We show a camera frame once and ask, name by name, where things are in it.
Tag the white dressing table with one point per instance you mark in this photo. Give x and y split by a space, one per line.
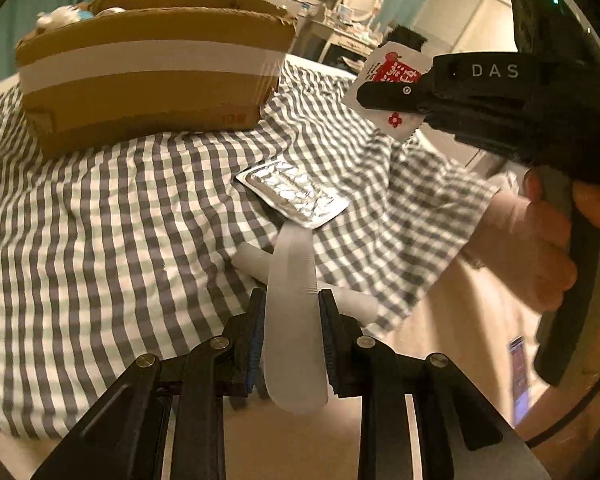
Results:
352 40

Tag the white comb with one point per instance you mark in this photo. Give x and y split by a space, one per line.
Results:
292 310

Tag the translucent plastic tube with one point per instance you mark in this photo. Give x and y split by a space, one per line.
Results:
252 265

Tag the smartphone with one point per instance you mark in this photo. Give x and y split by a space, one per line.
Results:
519 370

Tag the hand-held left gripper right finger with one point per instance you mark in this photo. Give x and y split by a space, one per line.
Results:
330 335

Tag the brown cardboard box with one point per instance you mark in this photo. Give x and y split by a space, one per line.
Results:
145 105

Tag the person's right hand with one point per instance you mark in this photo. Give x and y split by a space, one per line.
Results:
530 250

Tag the black clothes on chair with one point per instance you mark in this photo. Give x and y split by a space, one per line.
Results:
405 37

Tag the red white sachet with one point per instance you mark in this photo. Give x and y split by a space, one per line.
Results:
387 65

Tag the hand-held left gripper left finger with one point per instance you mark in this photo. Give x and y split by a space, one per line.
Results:
255 330

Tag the silver blister pack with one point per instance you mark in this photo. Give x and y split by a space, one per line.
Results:
292 195

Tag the grey checked cloth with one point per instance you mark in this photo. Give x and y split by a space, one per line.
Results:
105 235

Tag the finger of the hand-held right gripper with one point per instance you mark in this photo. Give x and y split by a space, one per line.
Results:
395 95

